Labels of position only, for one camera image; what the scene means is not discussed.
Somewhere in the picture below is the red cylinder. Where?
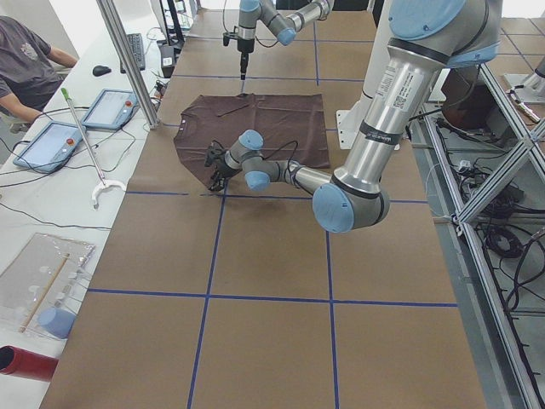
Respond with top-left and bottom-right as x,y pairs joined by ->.
1,345 -> 58,382

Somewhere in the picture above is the aluminium frame rail structure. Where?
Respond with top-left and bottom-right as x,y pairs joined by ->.
409,65 -> 544,408

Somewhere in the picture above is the blue cup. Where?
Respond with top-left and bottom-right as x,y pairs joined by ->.
37,307 -> 76,339

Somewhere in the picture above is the black computer mouse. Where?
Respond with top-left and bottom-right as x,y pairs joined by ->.
92,65 -> 112,77

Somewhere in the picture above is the black box with label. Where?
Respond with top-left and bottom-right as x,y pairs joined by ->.
159,44 -> 175,78

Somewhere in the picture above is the clear plastic bag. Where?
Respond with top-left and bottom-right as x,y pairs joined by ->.
1,233 -> 95,338

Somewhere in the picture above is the black keyboard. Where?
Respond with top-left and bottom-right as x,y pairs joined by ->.
126,33 -> 146,71

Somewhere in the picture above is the person in grey shirt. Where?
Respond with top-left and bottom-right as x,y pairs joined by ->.
1,16 -> 77,124

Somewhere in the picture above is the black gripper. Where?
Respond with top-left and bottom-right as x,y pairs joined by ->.
223,26 -> 255,81
204,142 -> 232,191

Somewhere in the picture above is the aluminium frame post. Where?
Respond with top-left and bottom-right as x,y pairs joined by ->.
96,0 -> 159,130

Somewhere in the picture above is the teach pendant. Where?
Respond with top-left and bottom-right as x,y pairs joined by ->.
81,89 -> 138,130
13,121 -> 82,174

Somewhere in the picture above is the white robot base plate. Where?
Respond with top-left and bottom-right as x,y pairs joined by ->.
336,91 -> 373,150

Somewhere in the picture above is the reacher grabber stick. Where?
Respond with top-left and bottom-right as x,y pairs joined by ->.
60,87 -> 127,210

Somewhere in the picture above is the wooden stick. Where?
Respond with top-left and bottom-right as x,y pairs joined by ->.
18,253 -> 70,333

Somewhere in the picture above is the near teach pendant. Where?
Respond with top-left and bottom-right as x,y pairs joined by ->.
13,121 -> 82,174

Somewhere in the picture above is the bundle of floor cables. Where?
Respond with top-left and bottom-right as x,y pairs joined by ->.
442,161 -> 545,325

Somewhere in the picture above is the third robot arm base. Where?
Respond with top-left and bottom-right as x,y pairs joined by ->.
503,60 -> 544,105

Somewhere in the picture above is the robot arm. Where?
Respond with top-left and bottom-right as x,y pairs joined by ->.
222,0 -> 335,81
205,1 -> 502,233

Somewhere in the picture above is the far teach pendant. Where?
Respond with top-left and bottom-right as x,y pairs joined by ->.
81,89 -> 138,130

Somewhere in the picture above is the dark brown t-shirt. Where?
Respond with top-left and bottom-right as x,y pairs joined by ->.
174,94 -> 330,184

